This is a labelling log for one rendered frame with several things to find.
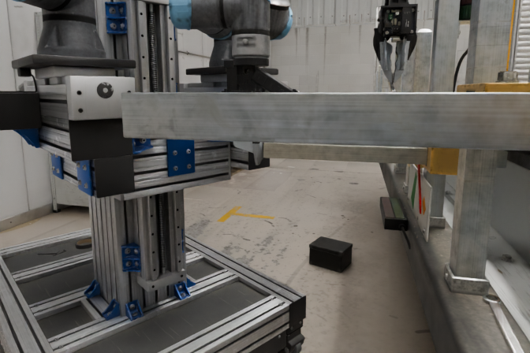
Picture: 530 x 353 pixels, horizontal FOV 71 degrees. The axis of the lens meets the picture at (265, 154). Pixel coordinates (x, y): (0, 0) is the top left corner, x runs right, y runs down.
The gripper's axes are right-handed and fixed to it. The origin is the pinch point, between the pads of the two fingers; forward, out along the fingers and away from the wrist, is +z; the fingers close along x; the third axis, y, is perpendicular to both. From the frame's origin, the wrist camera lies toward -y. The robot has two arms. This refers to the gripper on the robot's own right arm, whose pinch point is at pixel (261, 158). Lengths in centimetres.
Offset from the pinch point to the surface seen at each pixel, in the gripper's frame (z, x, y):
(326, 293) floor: 83, -96, -8
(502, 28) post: -20.9, 22.8, -34.8
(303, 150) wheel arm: -2.4, 1.5, -8.9
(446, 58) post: -19.6, -2.2, -34.0
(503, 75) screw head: -15.3, 29.2, -33.3
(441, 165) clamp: -1.3, 5.0, -33.1
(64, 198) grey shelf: 70, -168, 204
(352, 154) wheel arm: -1.9, 1.5, -18.2
